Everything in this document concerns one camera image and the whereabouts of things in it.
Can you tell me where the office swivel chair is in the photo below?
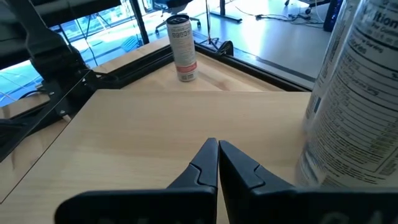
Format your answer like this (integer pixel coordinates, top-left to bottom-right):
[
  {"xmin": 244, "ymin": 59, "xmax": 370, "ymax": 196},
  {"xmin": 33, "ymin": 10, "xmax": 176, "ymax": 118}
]
[{"xmin": 154, "ymin": 0, "xmax": 202, "ymax": 34}]

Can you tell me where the black desk leg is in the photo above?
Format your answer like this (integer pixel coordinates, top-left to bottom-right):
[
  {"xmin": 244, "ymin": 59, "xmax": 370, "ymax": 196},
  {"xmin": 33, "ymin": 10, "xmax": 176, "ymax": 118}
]
[{"xmin": 210, "ymin": 0, "xmax": 243, "ymax": 23}]

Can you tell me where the Celsius Peach Vibe can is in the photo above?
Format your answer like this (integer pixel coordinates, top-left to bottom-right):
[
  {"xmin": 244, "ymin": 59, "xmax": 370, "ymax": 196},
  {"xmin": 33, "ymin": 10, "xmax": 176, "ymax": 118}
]
[{"xmin": 165, "ymin": 14, "xmax": 199, "ymax": 83}]

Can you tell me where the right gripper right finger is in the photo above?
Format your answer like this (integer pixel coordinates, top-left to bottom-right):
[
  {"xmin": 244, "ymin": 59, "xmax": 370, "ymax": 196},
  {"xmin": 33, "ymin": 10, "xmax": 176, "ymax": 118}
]
[{"xmin": 218, "ymin": 139, "xmax": 398, "ymax": 224}]

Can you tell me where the black rail hook bracket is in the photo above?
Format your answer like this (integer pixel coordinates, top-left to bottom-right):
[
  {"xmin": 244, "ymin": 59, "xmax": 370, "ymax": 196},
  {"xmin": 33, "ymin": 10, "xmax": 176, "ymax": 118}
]
[{"xmin": 216, "ymin": 39, "xmax": 234, "ymax": 57}]

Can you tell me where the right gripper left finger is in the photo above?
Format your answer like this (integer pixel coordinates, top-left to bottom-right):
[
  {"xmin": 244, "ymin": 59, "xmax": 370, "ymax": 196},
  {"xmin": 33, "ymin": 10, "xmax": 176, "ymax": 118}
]
[{"xmin": 55, "ymin": 138, "xmax": 219, "ymax": 224}]

